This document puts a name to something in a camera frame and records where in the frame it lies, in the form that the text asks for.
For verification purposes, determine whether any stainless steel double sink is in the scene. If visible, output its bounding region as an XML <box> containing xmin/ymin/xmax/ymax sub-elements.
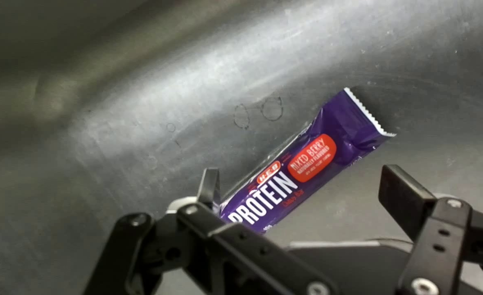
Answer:
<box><xmin>0</xmin><ymin>0</ymin><xmax>483</xmax><ymax>295</ymax></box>

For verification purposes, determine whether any purple protein candy bar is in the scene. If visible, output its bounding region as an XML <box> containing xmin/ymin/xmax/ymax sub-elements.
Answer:
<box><xmin>214</xmin><ymin>86</ymin><xmax>394</xmax><ymax>232</ymax></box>

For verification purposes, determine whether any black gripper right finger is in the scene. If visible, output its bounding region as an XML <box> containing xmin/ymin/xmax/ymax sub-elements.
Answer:
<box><xmin>378</xmin><ymin>163</ymin><xmax>483</xmax><ymax>295</ymax></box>

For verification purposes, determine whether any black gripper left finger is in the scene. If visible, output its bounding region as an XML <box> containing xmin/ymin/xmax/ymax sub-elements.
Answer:
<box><xmin>81</xmin><ymin>168</ymin><xmax>339</xmax><ymax>295</ymax></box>

